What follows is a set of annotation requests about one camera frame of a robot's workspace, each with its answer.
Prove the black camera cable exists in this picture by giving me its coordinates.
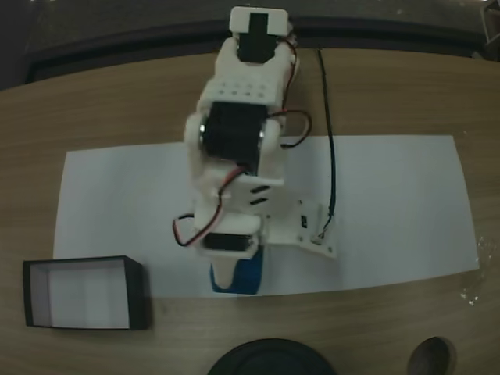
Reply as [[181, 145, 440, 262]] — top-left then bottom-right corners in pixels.
[[316, 48, 339, 220]]

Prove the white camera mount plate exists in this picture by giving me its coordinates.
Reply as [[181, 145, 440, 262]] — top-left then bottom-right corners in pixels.
[[266, 196, 339, 259]]

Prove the blue cube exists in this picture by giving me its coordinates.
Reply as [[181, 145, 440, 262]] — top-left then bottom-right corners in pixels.
[[209, 249, 264, 295]]

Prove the dark box white inside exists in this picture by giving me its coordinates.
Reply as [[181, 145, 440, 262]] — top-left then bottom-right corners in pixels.
[[22, 255, 152, 331]]

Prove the pale metal frame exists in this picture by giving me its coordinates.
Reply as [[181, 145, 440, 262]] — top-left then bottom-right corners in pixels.
[[477, 0, 500, 60]]

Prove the small black round object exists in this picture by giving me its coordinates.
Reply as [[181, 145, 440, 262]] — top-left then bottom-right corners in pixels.
[[405, 336, 456, 375]]

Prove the large black round object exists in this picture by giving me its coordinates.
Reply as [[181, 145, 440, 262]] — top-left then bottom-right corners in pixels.
[[206, 337, 337, 375]]

